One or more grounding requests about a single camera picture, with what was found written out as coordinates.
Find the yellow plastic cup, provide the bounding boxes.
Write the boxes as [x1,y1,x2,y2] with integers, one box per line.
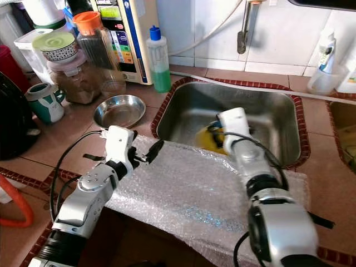
[195,125,224,156]

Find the shallow steel bowl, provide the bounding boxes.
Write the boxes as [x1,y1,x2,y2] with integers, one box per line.
[93,94,146,129]

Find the clear bubble wrap sheet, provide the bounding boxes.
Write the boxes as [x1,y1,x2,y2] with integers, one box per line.
[106,133,312,267]

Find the stainless steel sink basin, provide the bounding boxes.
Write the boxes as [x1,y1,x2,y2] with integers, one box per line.
[151,78,311,170]
[327,100,356,167]

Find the green liquid bottle blue cap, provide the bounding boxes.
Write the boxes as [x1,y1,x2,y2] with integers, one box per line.
[147,25,172,93]

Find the brown powder jar pink lid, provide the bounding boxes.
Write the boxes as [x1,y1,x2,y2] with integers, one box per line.
[47,51,101,105]

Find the green and white mug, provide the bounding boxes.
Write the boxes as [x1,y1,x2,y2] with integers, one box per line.
[26,82,66,124]

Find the hanging chrome tap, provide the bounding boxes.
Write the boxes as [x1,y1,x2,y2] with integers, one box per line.
[237,0,255,55]

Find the clear plastic holder cup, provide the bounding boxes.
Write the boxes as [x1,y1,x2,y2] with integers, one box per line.
[307,66,340,95]

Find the cream water ionizer appliance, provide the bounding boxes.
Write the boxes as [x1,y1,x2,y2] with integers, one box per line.
[89,0,159,85]

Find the black round appliance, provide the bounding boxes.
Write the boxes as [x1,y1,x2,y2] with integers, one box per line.
[0,72,41,161]

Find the white plastic wrapper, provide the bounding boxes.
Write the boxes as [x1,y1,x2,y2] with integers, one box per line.
[0,186,13,205]

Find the white tube blue print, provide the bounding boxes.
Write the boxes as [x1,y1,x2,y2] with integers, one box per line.
[317,31,337,76]

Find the patterned bowl green lid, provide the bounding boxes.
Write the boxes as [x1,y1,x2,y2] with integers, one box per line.
[32,31,78,63]

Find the red plastic container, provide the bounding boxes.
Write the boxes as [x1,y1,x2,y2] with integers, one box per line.
[0,44,28,90]

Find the white dish soap bottle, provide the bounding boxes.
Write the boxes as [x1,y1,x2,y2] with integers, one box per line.
[337,56,356,94]

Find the glass jar orange lid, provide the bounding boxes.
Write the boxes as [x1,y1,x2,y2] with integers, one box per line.
[72,11,127,96]

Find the blue packet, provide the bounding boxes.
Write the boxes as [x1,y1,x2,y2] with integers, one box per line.
[64,8,81,34]

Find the clear container white lid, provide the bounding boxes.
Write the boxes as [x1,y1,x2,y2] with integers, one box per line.
[14,29,51,84]

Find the black bottle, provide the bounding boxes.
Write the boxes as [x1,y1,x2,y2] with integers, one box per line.
[70,0,95,14]

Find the translucent plastic canister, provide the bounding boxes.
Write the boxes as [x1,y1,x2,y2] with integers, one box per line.
[0,6,28,51]

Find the dark window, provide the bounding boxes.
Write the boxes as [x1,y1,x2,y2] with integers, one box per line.
[289,0,356,11]

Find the white jug green band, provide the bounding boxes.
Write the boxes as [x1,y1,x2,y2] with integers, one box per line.
[28,0,67,29]

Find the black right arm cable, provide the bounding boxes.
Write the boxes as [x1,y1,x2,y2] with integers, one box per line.
[221,130,290,192]

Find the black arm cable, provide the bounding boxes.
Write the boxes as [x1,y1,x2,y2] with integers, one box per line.
[221,130,290,192]
[49,129,109,224]

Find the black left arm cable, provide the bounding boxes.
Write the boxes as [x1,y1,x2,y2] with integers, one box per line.
[49,129,109,224]

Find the curved white hose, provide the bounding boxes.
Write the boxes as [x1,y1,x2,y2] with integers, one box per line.
[170,0,246,56]

